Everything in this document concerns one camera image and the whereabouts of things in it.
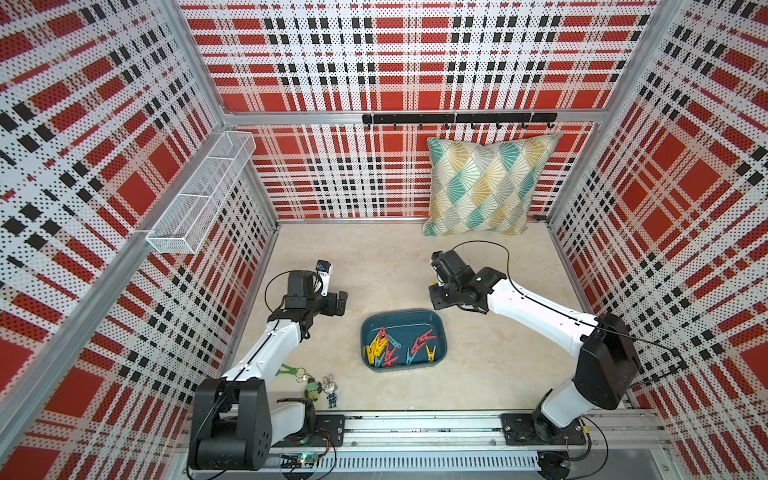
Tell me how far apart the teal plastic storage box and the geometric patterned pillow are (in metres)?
0.38

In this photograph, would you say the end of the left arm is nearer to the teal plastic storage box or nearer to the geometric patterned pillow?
the teal plastic storage box

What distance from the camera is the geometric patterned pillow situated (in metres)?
0.92

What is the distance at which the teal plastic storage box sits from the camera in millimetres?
849

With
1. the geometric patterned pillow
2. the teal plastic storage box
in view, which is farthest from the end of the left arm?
the geometric patterned pillow
